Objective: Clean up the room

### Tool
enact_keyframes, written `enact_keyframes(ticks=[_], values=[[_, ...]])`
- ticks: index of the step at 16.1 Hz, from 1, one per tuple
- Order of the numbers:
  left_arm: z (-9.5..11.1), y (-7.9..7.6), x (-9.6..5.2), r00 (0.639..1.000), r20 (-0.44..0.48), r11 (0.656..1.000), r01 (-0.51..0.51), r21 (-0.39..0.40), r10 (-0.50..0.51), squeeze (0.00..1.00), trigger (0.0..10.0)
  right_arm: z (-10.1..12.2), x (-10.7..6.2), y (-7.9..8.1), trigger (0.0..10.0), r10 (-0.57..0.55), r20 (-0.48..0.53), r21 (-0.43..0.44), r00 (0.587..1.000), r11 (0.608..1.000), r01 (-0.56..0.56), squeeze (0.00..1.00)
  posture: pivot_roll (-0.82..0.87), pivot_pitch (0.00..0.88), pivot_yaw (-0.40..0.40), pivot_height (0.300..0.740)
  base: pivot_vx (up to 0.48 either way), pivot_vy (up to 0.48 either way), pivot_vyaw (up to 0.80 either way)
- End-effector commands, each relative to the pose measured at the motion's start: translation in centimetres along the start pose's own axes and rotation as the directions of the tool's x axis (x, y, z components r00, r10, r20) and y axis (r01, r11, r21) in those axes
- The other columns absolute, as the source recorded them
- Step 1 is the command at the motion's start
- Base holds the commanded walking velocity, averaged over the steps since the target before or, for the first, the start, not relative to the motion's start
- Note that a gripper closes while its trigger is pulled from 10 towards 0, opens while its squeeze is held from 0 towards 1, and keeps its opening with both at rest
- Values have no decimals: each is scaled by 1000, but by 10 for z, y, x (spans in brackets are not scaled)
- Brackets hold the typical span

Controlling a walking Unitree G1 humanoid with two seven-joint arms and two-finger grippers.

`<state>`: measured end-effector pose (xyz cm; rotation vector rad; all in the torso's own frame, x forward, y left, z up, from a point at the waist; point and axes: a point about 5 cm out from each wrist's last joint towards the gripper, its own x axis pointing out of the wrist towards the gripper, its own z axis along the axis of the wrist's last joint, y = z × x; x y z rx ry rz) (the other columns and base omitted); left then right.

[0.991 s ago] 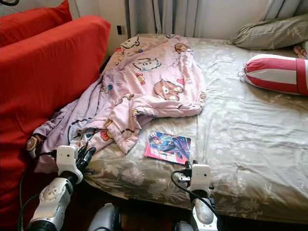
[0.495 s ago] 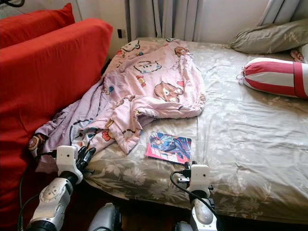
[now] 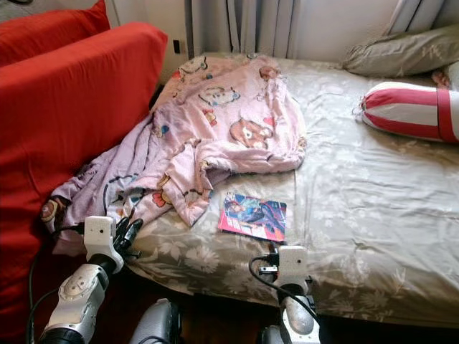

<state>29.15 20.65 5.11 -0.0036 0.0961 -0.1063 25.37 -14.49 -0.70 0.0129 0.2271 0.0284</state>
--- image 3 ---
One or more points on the pink cartoon bear blanket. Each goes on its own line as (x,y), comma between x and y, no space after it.
(222,122)

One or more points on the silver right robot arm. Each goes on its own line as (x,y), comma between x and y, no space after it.
(300,322)

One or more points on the colourful comic book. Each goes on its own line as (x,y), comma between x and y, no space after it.
(252,215)

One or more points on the grey right robot leg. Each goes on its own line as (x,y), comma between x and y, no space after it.
(271,337)

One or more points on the grey robot leg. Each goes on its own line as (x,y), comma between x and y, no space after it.
(271,337)
(156,324)

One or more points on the grey left robot leg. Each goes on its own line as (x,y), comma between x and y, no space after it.
(156,324)

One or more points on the red sofa cushion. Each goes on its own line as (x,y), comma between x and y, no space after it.
(50,32)
(72,143)

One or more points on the bed with grey floral sheet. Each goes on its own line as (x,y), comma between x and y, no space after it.
(373,201)

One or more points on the red white blue bolster pillow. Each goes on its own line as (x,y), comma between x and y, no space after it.
(409,111)

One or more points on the grey curtain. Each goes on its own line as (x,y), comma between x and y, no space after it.
(423,13)
(244,29)

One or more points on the grey floral pillow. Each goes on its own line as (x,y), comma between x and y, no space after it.
(401,54)

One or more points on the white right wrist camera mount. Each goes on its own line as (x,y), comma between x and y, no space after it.
(292,264)

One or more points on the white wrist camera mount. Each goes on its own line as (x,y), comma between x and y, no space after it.
(292,264)
(99,233)

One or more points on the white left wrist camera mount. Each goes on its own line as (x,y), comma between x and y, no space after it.
(99,233)

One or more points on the black wall socket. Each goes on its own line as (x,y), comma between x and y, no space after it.
(176,46)

